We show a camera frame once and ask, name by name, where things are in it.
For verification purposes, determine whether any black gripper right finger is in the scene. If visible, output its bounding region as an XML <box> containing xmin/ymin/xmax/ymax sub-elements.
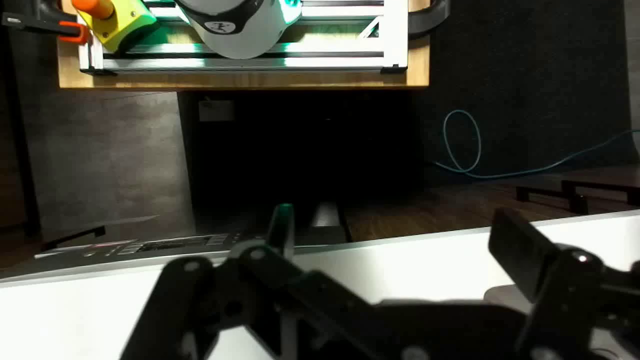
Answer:
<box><xmin>489</xmin><ymin>205</ymin><xmax>640</xmax><ymax>360</ymax></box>

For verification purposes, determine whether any orange black clamp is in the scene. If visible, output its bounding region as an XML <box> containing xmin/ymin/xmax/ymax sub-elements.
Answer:
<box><xmin>0</xmin><ymin>5</ymin><xmax>92</xmax><ymax>47</ymax></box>

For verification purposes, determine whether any aluminium profile frame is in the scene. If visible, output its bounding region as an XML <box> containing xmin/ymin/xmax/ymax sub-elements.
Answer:
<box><xmin>79</xmin><ymin>0</ymin><xmax>411</xmax><ymax>75</ymax></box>

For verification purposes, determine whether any light blue looped cable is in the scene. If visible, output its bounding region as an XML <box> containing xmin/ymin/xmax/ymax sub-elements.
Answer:
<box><xmin>433</xmin><ymin>107</ymin><xmax>640</xmax><ymax>181</ymax></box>

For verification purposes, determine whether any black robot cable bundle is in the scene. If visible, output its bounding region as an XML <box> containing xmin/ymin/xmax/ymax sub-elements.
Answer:
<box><xmin>406</xmin><ymin>0</ymin><xmax>451</xmax><ymax>35</ymax></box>

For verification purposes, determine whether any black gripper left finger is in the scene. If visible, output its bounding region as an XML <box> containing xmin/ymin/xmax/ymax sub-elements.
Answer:
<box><xmin>118</xmin><ymin>201</ymin><xmax>376</xmax><ymax>360</ymax></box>

